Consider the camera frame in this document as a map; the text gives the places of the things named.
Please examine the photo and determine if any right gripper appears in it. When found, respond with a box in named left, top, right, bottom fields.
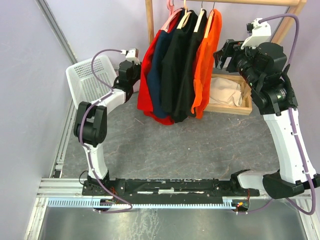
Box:
left=212, top=39, right=262, bottom=90

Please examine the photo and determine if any orange t shirt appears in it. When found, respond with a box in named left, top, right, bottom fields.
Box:
left=190, top=9, right=222, bottom=119

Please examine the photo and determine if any peach hanger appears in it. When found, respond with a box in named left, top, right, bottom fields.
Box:
left=203, top=3, right=215, bottom=39

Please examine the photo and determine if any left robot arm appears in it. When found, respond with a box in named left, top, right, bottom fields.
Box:
left=73, top=59, right=141, bottom=195

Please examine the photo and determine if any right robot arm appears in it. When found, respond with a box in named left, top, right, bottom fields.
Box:
left=213, top=39, right=320, bottom=199

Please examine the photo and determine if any navy blue t shirt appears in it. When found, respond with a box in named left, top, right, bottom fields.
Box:
left=147, top=30, right=173, bottom=119

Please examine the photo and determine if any red t shirt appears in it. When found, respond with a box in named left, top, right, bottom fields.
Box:
left=136, top=8, right=185, bottom=126

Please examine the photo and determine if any cream hanger right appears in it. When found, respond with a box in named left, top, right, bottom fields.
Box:
left=193, top=2, right=207, bottom=33

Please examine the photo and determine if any cream hanger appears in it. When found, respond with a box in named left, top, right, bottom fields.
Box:
left=176, top=0, right=192, bottom=30
left=193, top=2, right=207, bottom=33

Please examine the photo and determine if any black t shirt left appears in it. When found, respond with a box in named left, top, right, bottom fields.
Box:
left=160, top=10, right=198, bottom=116

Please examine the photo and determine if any black t shirt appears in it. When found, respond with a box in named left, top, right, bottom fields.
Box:
left=160, top=10, right=198, bottom=116
left=172, top=17, right=208, bottom=123

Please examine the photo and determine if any cream hanger left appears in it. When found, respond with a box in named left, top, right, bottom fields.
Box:
left=176, top=0, right=192, bottom=30

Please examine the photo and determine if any black t shirt right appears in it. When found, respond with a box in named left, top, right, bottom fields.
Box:
left=172, top=17, right=208, bottom=123

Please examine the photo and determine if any pink hanger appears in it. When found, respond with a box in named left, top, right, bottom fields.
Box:
left=160, top=0, right=184, bottom=33

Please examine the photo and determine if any beige cloth in rack base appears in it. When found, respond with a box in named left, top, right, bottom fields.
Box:
left=209, top=77, right=243, bottom=107

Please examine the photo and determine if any white plastic basket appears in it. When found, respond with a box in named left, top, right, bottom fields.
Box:
left=65, top=55, right=117, bottom=108

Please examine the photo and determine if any wooden clothes rack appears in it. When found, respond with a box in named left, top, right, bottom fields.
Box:
left=144, top=0, right=308, bottom=116

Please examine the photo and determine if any corner aluminium profile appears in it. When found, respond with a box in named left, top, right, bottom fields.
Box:
left=35, top=0, right=78, bottom=64

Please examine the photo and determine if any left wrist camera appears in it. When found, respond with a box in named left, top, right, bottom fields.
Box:
left=121, top=48, right=141, bottom=65

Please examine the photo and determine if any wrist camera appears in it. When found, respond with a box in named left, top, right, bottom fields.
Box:
left=121, top=48, right=141, bottom=65
left=240, top=18, right=272, bottom=50

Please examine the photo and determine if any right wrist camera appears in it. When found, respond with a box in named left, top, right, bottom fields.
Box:
left=240, top=18, right=272, bottom=50

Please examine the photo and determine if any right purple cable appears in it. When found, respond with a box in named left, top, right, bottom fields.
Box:
left=236, top=13, right=317, bottom=216

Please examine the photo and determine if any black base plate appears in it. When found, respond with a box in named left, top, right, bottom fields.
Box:
left=81, top=177, right=261, bottom=204

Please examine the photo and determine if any aluminium frame rail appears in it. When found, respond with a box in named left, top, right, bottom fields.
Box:
left=25, top=102, right=320, bottom=240

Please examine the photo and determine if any blue cable duct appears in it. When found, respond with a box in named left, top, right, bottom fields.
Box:
left=47, top=197, right=236, bottom=210

